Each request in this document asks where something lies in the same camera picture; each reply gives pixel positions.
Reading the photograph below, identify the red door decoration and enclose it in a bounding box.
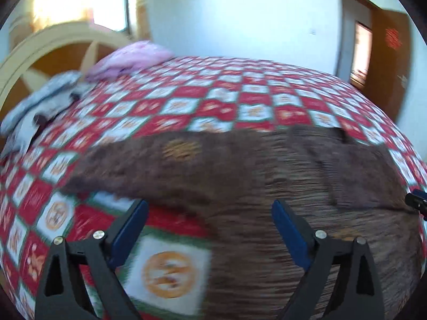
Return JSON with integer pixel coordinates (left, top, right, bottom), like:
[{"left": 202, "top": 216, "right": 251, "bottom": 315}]
[{"left": 383, "top": 28, "right": 402, "bottom": 50}]

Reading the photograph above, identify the brown striped garment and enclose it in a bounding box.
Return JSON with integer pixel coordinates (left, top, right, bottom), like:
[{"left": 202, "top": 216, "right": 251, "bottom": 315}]
[{"left": 62, "top": 125, "right": 422, "bottom": 320}]

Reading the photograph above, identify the bright window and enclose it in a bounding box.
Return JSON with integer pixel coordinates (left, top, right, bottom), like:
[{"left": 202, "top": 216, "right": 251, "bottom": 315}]
[{"left": 31, "top": 0, "right": 131, "bottom": 32}]

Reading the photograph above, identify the cream wooden headboard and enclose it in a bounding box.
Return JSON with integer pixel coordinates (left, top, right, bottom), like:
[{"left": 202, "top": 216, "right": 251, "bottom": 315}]
[{"left": 0, "top": 20, "right": 134, "bottom": 121}]

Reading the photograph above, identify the door frame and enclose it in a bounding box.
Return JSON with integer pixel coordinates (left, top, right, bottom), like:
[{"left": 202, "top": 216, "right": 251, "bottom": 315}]
[{"left": 335, "top": 0, "right": 374, "bottom": 89}]

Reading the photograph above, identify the red checkered printed blanket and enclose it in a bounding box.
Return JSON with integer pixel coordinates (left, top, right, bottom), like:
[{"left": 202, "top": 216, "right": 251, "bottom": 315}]
[{"left": 0, "top": 56, "right": 427, "bottom": 320}]

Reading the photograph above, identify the brown wooden door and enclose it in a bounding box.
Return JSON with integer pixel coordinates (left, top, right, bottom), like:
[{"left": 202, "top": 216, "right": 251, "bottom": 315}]
[{"left": 367, "top": 7, "right": 414, "bottom": 124}]

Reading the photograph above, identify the pink pillow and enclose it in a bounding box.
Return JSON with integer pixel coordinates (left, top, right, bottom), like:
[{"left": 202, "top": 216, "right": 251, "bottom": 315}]
[{"left": 85, "top": 40, "right": 174, "bottom": 82}]

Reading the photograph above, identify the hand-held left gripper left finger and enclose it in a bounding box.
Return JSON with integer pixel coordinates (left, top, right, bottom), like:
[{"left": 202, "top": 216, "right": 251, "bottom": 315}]
[{"left": 35, "top": 198, "right": 149, "bottom": 320}]

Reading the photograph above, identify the grey white cloth pile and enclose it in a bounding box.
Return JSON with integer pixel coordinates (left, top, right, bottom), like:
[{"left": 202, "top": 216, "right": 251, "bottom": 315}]
[{"left": 0, "top": 71, "right": 97, "bottom": 155}]

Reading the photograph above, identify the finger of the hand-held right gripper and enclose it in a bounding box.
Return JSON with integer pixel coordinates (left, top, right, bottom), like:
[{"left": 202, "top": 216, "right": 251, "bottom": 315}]
[{"left": 405, "top": 188, "right": 427, "bottom": 222}]

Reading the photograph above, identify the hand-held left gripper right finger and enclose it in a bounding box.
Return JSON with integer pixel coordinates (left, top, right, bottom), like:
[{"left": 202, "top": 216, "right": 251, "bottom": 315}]
[{"left": 271, "top": 199, "right": 388, "bottom": 320}]

